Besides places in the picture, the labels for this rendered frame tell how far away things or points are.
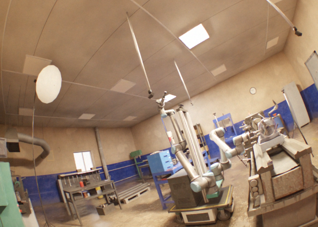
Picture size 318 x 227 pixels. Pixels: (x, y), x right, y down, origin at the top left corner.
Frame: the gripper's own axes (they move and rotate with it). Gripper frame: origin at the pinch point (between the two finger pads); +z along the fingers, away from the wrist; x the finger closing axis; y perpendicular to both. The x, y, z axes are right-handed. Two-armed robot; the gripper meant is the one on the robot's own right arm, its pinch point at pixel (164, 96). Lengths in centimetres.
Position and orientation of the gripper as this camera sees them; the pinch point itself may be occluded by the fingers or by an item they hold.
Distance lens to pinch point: 203.6
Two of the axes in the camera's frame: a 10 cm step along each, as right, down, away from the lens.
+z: 2.0, -5.8, -7.9
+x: -2.1, 7.6, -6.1
